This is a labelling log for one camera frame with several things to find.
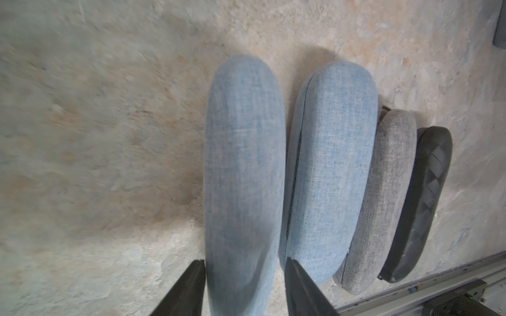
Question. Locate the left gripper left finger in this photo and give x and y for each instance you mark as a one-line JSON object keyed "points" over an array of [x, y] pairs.
{"points": [[186, 296]]}

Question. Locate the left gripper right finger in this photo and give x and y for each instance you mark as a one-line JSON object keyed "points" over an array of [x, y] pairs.
{"points": [[302, 294]]}

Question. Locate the beige glasses case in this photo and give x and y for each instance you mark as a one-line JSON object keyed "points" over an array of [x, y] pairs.
{"points": [[388, 180]]}

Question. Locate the blue case pink glasses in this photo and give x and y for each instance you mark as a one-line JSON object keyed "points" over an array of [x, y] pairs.
{"points": [[328, 160]]}

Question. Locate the tan blue glasses case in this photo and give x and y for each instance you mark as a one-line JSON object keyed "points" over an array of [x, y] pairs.
{"points": [[244, 180]]}

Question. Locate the black tan case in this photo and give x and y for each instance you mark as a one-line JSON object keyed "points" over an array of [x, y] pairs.
{"points": [[432, 161]]}

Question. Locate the teal glasses case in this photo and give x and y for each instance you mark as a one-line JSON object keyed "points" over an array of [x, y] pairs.
{"points": [[500, 31]]}

